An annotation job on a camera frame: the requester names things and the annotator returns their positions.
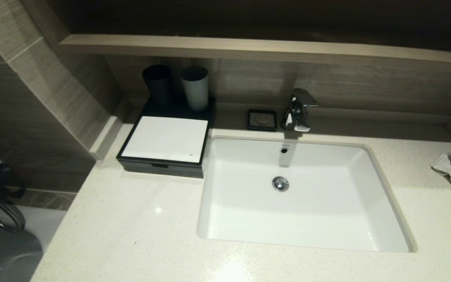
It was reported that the grey cup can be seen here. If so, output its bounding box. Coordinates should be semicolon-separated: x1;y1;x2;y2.
181;66;209;112

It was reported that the metal shower hose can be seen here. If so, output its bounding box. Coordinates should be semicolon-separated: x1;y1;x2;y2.
0;186;26;234

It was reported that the black cup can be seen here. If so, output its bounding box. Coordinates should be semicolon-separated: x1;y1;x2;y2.
142;65;173;107

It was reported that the black amenity box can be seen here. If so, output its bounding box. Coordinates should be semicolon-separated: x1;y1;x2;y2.
116;96;216;179

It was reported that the chrome sink drain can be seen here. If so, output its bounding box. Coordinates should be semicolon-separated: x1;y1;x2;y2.
272;176;290;192

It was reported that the black square soap dish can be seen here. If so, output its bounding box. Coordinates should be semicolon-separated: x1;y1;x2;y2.
247;109;278;132

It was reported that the wooden wall shelf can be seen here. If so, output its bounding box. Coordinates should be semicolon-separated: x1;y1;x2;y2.
59;34;451;66

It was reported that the white rectangular sink basin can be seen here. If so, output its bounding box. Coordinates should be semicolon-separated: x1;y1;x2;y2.
196;135;418;254

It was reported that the white bathtub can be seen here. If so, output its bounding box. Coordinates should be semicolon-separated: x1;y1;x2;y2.
0;206;67;282

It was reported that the chrome sink faucet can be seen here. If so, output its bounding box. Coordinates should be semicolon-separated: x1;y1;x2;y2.
280;88;320;132

